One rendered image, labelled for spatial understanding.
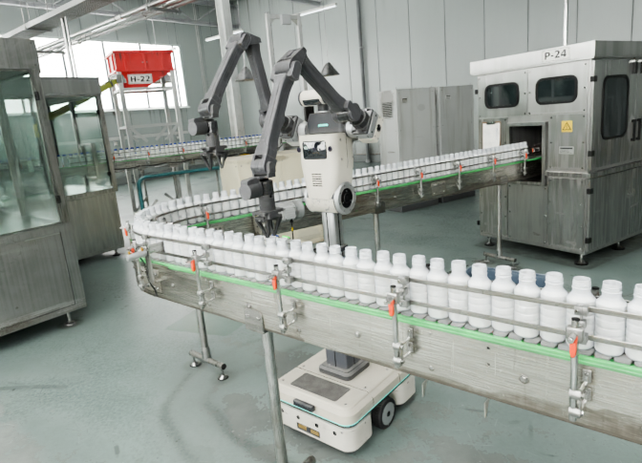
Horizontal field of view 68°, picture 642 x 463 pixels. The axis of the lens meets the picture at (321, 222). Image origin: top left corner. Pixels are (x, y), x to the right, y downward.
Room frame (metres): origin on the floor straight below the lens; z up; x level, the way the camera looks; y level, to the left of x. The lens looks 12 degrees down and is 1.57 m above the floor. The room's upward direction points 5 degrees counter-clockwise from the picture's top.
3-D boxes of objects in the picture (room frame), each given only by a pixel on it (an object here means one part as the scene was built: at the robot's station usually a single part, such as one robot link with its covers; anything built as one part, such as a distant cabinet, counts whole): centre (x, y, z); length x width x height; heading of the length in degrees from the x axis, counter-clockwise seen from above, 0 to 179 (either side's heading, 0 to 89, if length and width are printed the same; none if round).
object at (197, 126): (2.06, 0.45, 1.60); 0.12 x 0.09 x 0.12; 141
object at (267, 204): (1.68, 0.18, 1.29); 0.10 x 0.07 x 0.07; 140
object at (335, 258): (1.49, -0.04, 1.08); 0.06 x 0.06 x 0.17
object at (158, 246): (2.08, 0.78, 0.96); 0.23 x 0.10 x 0.27; 140
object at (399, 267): (1.34, -0.22, 1.08); 0.06 x 0.06 x 0.17
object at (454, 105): (8.25, -2.27, 0.96); 0.82 x 0.50 x 1.91; 122
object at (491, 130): (5.07, -1.85, 1.22); 0.23 x 0.04 x 0.32; 32
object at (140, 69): (8.04, 2.64, 1.40); 0.92 x 0.72 x 2.80; 122
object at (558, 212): (5.12, -2.73, 1.00); 1.60 x 1.30 x 2.00; 122
